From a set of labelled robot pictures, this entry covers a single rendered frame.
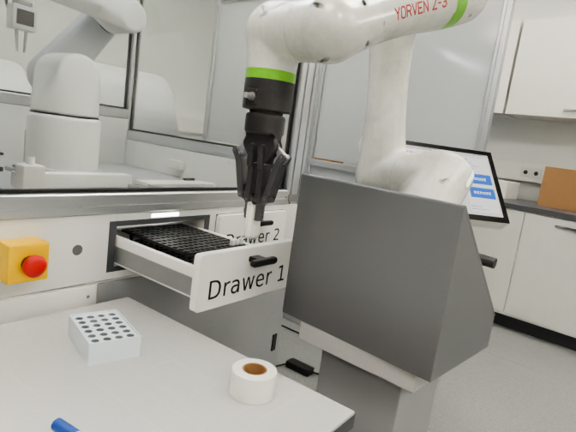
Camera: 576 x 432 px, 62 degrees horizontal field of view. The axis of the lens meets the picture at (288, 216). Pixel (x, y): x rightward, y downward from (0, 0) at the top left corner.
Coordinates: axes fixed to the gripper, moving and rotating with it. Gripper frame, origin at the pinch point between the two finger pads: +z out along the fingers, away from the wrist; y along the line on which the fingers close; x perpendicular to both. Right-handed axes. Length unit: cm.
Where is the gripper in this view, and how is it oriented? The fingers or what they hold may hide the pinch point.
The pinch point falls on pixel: (253, 219)
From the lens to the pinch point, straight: 92.5
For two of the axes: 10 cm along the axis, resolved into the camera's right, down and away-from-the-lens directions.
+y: 8.0, 2.0, -5.7
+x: 5.9, -0.6, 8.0
